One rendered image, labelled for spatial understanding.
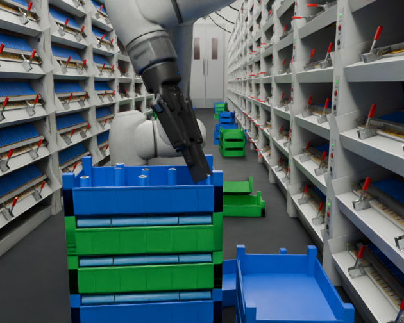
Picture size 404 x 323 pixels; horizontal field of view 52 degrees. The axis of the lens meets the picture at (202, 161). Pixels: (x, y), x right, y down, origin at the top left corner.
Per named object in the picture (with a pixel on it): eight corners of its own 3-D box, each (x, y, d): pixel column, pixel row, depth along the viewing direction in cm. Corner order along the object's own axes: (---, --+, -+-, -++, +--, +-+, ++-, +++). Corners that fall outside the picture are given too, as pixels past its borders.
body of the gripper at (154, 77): (154, 77, 87) (171, 117, 87) (131, 76, 80) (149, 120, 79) (183, 61, 84) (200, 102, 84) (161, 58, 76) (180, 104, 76)
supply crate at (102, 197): (63, 216, 77) (61, 175, 75) (84, 189, 97) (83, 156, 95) (222, 212, 79) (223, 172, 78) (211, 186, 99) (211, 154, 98)
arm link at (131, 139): (111, 161, 178) (107, 110, 174) (152, 159, 181) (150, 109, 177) (109, 168, 162) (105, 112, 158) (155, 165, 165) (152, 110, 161)
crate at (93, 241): (67, 256, 78) (64, 216, 77) (86, 222, 98) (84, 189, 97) (222, 251, 81) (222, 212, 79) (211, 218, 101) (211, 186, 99)
